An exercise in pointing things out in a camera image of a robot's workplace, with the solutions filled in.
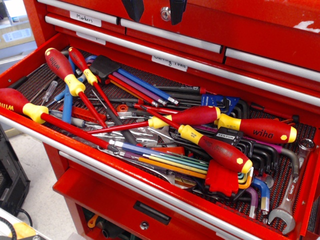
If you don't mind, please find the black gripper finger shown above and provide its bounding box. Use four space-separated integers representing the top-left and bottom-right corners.
169 0 187 25
122 0 145 22

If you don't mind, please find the slim red yellow screwdriver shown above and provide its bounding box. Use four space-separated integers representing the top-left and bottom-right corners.
68 47 119 119

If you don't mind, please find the silver cabinet lock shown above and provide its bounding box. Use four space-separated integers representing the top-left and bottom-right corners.
160 6 171 22

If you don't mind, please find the white cutting tools label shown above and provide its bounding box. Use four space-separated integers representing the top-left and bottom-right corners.
151 55 188 72

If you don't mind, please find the white Markers label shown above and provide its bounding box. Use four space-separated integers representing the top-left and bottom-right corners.
69 11 102 27

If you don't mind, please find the red yellow wiha screwdriver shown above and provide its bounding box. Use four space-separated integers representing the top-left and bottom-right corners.
214 113 297 144
45 47 107 128

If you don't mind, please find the blue hex key holder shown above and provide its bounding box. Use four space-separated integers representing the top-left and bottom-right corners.
200 94 240 115

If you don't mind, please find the red yellow screwdriver centre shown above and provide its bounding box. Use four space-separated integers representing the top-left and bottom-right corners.
88 106 221 134

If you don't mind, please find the large blue hex key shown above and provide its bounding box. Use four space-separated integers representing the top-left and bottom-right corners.
61 56 76 124

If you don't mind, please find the red tool chest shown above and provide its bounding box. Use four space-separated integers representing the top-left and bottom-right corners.
22 0 320 240

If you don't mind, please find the red bit holder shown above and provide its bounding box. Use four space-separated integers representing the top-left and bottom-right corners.
71 106 107 123

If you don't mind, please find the black Tekton hex key holder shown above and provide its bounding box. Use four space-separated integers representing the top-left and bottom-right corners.
213 127 244 147

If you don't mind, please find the red yellow Wiha screwdriver right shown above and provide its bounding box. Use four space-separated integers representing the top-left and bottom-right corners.
214 113 297 144

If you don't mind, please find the red yellow screwdriver front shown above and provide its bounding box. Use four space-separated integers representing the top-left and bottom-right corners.
141 106 253 174

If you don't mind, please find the large red yellow screwdriver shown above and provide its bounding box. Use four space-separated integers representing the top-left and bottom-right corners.
0 88 119 153

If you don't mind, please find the open red drawer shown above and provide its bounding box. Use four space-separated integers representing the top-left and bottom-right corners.
0 32 320 240

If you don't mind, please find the red hex key holder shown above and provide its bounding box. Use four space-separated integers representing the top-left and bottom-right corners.
204 159 239 197

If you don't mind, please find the blue L hex key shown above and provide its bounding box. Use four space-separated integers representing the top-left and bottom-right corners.
251 178 270 215

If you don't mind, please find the purple L hex key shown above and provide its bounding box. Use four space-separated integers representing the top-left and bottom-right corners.
245 187 259 219

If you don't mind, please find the black box on floor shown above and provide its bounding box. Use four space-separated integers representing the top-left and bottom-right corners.
0 129 30 216

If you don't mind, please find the silver combination wrench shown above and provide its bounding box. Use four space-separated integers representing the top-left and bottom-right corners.
268 138 316 235

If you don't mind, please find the small clear handle screwdriver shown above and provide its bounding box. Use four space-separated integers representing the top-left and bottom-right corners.
41 80 58 106

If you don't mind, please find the black handle drawer pull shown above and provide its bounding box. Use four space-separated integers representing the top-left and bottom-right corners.
133 201 172 225

